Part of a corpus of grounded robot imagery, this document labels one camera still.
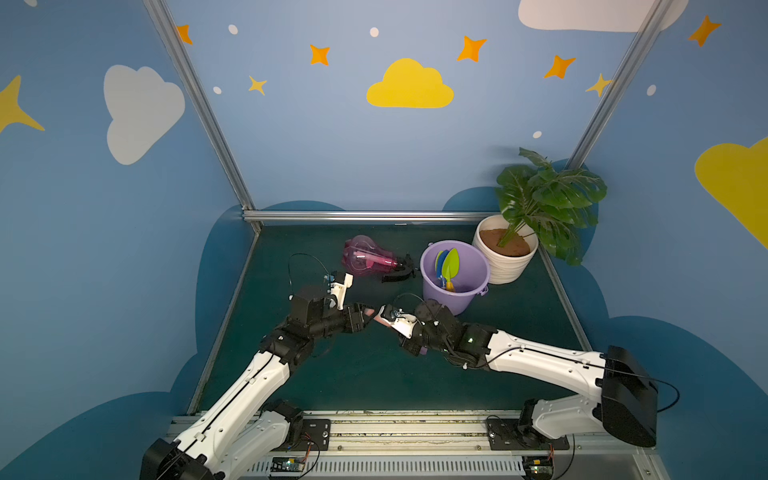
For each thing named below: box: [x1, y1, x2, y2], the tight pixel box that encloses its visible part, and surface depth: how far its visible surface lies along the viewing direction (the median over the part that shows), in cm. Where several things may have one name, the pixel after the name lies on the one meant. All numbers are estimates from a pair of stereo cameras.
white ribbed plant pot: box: [472, 214, 539, 285], surface depth 103 cm
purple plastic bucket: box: [420, 240, 491, 316], surface depth 94 cm
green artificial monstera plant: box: [496, 148, 607, 266], surface depth 84 cm
